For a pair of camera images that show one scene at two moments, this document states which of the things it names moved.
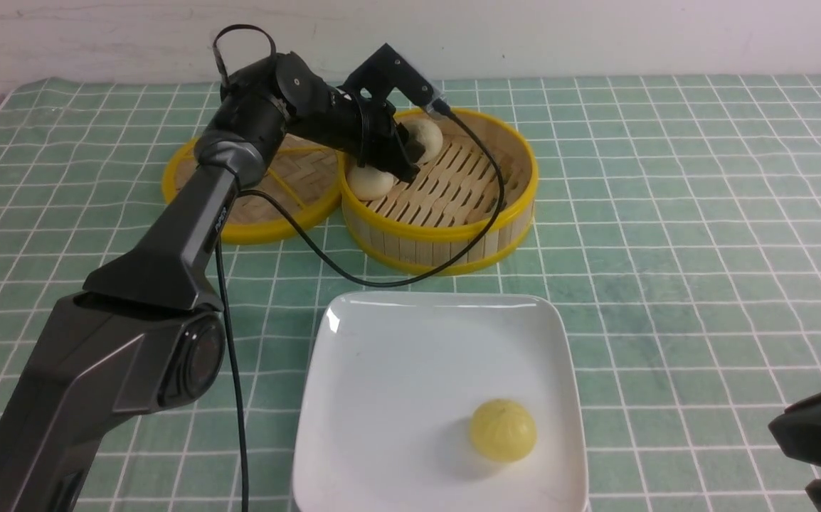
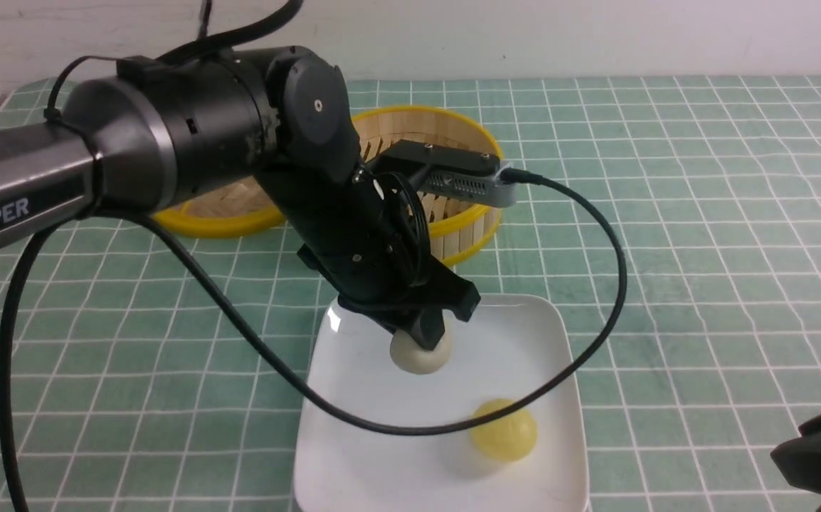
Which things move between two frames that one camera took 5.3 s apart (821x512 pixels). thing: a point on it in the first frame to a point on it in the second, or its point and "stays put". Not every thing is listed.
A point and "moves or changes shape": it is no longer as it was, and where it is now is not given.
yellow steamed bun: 503,429 stays put
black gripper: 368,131 to 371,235
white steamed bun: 369,184 moves or changes shape
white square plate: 394,381 stays put
